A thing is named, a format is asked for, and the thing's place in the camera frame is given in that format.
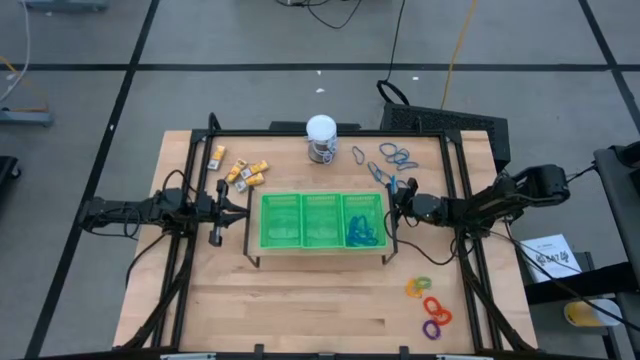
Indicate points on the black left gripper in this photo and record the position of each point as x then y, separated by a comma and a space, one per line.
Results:
220, 212

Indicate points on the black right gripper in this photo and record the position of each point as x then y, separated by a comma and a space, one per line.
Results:
425, 206

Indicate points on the wooden shelf riser black legs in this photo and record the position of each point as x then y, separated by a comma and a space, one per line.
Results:
254, 225

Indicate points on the green slotted plastic basket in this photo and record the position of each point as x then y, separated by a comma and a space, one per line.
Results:
322, 220
365, 202
280, 220

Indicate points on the teal rubber band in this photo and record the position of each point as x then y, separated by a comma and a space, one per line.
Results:
356, 222

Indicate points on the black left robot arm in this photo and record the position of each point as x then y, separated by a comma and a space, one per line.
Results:
125, 210

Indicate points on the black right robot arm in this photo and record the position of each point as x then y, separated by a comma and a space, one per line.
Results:
545, 182

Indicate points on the yellow wrapped candies pile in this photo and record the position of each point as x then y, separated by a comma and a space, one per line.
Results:
252, 181
235, 171

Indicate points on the yellow staple box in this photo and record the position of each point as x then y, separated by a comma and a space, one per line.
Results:
216, 157
257, 168

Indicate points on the black perforated computer case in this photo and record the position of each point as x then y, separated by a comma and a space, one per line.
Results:
440, 120

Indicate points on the black flat device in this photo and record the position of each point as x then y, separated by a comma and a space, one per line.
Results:
287, 126

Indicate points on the white-lidded jar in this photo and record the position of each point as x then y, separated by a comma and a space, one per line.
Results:
321, 127

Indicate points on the silver metal strip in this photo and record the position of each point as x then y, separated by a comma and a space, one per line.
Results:
187, 357
465, 357

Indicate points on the white printed paper sheet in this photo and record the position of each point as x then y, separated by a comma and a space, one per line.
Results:
550, 257

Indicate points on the black shelf beam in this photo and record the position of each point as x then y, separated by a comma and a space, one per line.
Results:
575, 285

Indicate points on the yellow and white container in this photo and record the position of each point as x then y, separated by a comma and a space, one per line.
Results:
580, 315

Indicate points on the black cart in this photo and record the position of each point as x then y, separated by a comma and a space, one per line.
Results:
617, 210

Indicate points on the grey metal bar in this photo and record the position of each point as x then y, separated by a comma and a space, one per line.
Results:
25, 117
65, 6

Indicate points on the black equipment piece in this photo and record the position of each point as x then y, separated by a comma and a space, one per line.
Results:
7, 172

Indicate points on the black metal table frame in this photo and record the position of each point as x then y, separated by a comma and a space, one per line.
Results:
250, 133

